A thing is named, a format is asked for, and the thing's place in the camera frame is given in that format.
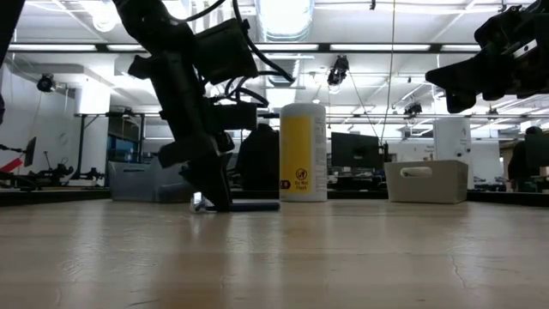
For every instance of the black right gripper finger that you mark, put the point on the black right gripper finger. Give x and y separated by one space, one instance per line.
459 75
460 101

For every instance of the blue disposable razor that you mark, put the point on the blue disposable razor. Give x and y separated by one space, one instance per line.
253 207

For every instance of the grey translucent plastic bin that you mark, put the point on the grey translucent plastic bin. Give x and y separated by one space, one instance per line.
137 180

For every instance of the white wipes canister yellow label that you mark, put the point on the white wipes canister yellow label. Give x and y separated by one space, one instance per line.
302 150

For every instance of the black background robot arm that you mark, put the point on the black background robot arm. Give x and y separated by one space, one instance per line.
51 176

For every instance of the black monitor on arm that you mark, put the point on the black monitor on arm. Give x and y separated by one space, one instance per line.
30 152

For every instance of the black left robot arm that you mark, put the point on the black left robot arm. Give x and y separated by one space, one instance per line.
146 21

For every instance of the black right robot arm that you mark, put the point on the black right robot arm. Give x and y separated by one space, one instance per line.
538 4

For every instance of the black hanging ceiling device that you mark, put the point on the black hanging ceiling device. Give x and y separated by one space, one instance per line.
412 109

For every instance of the black high-back chair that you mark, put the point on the black high-back chair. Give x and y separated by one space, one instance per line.
259 159

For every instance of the blue screen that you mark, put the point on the blue screen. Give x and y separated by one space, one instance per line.
122 150

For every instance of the person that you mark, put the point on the person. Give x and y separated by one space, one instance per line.
525 159

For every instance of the dark computer monitor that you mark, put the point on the dark computer monitor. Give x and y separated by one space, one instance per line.
356 150

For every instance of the red object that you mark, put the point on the red object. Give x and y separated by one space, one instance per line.
10 165

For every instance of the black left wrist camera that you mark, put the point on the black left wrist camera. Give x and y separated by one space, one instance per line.
225 51

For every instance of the black overhead frame bar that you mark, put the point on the black overhead frame bar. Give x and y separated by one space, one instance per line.
377 47

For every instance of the black background workstation frame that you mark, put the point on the black background workstation frame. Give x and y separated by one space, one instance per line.
81 146

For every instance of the black hanging ceiling camera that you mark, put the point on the black hanging ceiling camera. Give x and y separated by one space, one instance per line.
46 83
339 70

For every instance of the round silver ceiling duct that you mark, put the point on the round silver ceiling duct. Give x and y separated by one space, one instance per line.
285 19

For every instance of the black aluminium table frame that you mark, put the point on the black aluminium table frame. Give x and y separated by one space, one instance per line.
51 197

